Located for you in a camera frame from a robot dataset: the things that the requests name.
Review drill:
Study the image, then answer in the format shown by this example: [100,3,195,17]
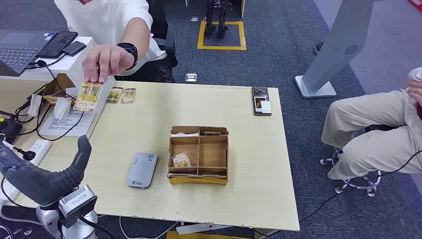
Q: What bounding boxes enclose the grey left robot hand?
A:
[0,135,92,207]

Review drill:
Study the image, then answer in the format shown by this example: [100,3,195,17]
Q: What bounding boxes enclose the person's hand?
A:
[406,79,422,106]

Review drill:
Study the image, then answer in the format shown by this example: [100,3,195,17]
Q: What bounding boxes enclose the person's left hand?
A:
[82,43,135,83]

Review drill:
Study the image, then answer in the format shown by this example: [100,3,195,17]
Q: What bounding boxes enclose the white handheld object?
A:
[408,67,422,83]

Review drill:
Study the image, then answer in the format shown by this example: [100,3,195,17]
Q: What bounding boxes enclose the yellow ID card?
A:
[73,81,104,113]

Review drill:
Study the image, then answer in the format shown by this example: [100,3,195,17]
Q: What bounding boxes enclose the yellow printed card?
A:
[106,87,123,104]
[120,88,137,105]

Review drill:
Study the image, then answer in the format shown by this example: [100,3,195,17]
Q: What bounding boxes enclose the person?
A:
[54,0,177,83]
[320,67,422,180]

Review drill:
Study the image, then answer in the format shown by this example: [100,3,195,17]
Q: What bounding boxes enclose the grey card reader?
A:
[125,152,159,189]

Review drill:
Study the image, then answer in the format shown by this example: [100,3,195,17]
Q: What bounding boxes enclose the black wristwatch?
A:
[116,42,139,71]

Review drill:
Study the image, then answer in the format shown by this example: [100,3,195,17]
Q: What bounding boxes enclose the black power plug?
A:
[13,146,36,161]

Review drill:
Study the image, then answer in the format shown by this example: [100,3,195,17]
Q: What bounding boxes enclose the white desk riser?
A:
[0,36,116,114]

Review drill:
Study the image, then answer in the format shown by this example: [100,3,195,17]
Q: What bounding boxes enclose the white power strip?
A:
[0,138,53,209]

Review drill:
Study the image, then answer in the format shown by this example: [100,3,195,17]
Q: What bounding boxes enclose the large black smartphone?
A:
[38,31,79,59]

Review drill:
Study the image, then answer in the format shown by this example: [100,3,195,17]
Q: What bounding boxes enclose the open cardboard box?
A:
[31,73,93,108]

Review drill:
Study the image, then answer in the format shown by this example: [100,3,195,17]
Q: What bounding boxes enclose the black controller device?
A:
[0,117,23,144]

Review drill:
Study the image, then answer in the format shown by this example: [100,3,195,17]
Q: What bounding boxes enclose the black office chair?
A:
[146,0,179,83]

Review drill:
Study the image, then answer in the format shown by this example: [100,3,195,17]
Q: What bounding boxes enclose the printed paper sheet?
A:
[39,109,97,137]

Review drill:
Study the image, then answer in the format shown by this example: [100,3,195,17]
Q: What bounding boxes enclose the grey laptop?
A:
[0,29,58,77]

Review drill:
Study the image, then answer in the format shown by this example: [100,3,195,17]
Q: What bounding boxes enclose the grey kiosk stand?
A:
[294,0,377,100]

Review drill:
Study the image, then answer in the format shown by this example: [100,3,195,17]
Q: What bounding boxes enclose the black robot legs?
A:
[204,0,230,39]

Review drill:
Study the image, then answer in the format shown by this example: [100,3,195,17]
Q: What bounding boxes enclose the chrome wheeled stool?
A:
[319,124,396,198]

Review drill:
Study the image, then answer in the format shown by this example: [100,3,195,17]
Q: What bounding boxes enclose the wooden compartment box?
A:
[167,125,229,185]

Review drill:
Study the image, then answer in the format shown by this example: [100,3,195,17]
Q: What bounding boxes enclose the yellow board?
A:
[166,230,251,239]

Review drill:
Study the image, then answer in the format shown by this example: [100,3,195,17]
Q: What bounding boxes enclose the brown smartphone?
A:
[252,87,273,117]

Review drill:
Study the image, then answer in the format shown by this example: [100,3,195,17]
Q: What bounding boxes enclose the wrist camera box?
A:
[58,184,98,229]

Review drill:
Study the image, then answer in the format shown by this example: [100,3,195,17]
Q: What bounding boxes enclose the black laptop cable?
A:
[14,59,86,142]

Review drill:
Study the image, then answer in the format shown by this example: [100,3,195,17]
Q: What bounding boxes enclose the black floor cable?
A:
[254,149,422,239]

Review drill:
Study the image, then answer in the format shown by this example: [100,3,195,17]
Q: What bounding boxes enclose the white hanging cable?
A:
[118,216,179,239]

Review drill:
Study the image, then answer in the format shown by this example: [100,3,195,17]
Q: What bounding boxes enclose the white table bracket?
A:
[175,223,233,236]

